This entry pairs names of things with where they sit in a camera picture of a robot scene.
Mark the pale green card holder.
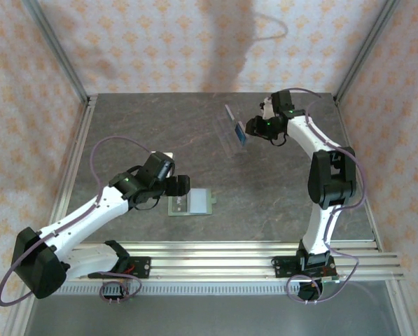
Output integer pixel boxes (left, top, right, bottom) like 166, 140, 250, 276
167, 188, 218, 218

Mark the aluminium frame post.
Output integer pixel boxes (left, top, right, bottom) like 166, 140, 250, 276
21, 0, 92, 105
333, 0, 403, 105

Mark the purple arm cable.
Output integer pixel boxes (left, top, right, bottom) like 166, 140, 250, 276
286, 87, 368, 305
0, 136, 154, 307

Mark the grey metal lower panel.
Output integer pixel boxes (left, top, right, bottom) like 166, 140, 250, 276
22, 294, 402, 336

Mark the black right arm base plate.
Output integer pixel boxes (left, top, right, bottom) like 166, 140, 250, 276
272, 255, 336, 279

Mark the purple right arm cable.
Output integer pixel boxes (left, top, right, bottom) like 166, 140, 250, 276
286, 87, 368, 305

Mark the orange patterned white curtain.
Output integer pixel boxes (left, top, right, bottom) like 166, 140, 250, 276
0, 0, 418, 336

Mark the clear acrylic card stand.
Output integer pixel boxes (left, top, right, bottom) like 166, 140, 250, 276
214, 103, 251, 158

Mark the aluminium lower frame bar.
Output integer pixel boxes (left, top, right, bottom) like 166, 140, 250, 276
4, 281, 38, 336
386, 281, 414, 336

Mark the small black electronics box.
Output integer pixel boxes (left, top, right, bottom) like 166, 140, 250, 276
99, 281, 131, 305

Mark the aluminium mounting rail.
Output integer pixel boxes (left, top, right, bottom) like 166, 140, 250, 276
21, 240, 405, 283

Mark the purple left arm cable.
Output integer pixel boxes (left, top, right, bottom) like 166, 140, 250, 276
0, 136, 154, 307

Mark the aluminium table side rail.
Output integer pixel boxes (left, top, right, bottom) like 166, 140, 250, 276
40, 96, 98, 253
334, 99, 384, 252

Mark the grey slotted cable duct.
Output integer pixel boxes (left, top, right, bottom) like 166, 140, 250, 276
35, 282, 394, 296

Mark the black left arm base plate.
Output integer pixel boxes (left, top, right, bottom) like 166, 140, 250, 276
87, 256, 151, 280

